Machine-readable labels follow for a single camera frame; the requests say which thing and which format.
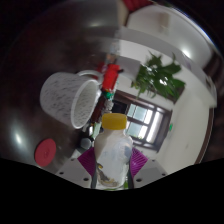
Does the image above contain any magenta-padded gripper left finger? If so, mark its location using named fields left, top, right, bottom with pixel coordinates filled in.
left=54, top=146, right=98, bottom=190

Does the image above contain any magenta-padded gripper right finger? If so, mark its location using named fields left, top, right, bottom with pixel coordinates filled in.
left=128, top=147, right=168, bottom=190

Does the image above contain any clear bottle with yellow cap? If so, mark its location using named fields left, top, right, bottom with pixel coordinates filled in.
left=93, top=112, right=134, bottom=191

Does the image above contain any grey round ball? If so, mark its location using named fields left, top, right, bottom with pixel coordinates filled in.
left=79, top=137, right=93, bottom=150

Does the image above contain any flat round red coaster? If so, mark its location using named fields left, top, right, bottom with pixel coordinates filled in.
left=33, top=138, right=58, bottom=168

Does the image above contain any dark wooden double door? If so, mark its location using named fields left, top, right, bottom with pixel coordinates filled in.
left=113, top=90, right=175, bottom=152

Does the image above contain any white speckled mug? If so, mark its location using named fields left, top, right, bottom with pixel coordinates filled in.
left=39, top=69, right=101, bottom=130

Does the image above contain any small potted plant, white pot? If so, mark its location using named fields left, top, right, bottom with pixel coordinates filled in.
left=130, top=51, right=187, bottom=101

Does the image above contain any red plastic box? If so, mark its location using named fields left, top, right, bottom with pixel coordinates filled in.
left=100, top=63, right=122, bottom=93

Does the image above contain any red carpeted staircase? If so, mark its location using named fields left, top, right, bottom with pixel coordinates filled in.
left=121, top=0, right=156, bottom=13

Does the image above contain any white wall-mounted box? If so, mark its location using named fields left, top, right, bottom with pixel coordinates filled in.
left=159, top=12, right=172, bottom=34

